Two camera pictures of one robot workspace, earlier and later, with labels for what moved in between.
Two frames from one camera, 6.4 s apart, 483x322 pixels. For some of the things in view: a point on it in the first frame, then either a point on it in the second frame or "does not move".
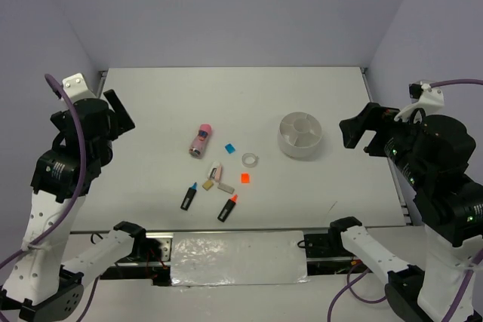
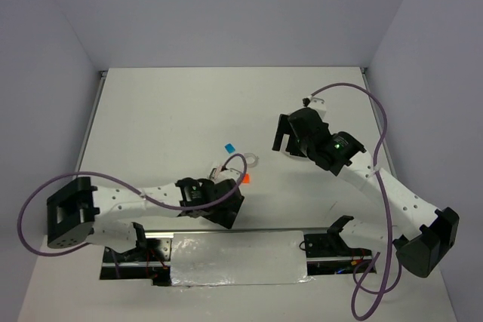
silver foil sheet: x=242 y=258 does not move
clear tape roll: x=249 y=160 does not move
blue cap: x=230 y=148 does not move
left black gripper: x=121 y=121 → x=226 y=216
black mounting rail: x=151 y=259 does not move
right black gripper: x=373 y=115 → x=284 y=127
